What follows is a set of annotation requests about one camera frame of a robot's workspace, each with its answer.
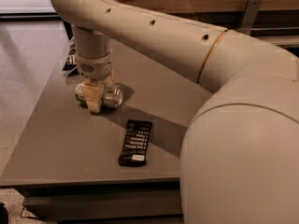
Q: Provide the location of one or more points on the grey table drawer front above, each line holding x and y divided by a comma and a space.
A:
134, 203

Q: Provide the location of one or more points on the dark object on floor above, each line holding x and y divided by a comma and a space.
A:
3, 214

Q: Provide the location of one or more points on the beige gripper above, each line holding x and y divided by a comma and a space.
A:
93, 67

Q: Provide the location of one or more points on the silver green 7up can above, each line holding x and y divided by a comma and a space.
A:
112, 97

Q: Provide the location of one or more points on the blue kettle chips bag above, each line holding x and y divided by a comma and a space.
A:
70, 63

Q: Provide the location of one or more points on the horizontal metal rail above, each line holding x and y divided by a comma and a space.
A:
276, 29

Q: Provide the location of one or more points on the black snack bar wrapper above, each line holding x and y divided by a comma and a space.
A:
135, 144

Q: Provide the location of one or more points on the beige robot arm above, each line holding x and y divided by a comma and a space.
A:
239, 161

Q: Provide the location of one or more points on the right metal wall bracket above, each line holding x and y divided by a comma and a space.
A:
249, 16

